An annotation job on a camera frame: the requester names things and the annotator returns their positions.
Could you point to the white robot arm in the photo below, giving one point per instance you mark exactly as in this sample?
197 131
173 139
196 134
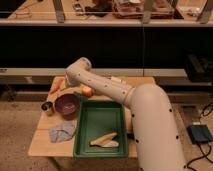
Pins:
155 130

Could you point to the yellow and white sponge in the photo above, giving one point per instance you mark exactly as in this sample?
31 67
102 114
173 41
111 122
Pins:
105 141

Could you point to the green plastic tray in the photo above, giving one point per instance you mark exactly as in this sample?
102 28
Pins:
96 119

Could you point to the purple bowl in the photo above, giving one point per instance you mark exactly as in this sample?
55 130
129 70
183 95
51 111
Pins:
66 104

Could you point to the orange toy carrot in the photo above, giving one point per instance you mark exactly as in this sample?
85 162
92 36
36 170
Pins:
56 84

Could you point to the small metal cup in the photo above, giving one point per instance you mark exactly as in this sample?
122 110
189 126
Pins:
47 108

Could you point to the crumpled blue-grey cloth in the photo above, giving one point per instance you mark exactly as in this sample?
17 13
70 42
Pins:
62 132

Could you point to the dark foot pedal box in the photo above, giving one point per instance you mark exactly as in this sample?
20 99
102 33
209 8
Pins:
199 134

